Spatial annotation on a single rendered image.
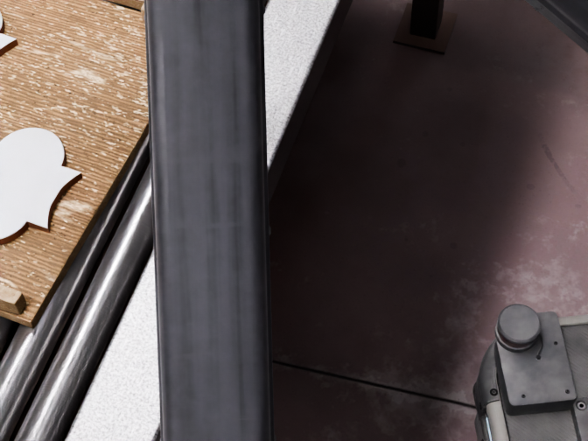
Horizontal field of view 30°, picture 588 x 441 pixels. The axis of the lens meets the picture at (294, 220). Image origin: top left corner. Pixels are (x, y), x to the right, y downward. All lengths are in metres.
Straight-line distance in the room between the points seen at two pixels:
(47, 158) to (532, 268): 1.24
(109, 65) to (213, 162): 0.79
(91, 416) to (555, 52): 1.69
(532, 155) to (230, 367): 1.87
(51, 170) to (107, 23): 0.22
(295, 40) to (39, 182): 0.35
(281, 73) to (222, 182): 0.78
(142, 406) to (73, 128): 0.34
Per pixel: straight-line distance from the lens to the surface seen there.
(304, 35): 1.32
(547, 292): 2.20
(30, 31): 1.35
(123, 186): 1.22
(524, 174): 2.33
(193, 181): 0.51
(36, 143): 1.23
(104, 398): 1.10
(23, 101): 1.29
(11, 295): 1.12
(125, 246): 1.17
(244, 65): 0.51
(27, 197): 1.19
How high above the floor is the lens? 1.91
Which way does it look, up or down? 58 degrees down
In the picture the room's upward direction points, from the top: 4 degrees counter-clockwise
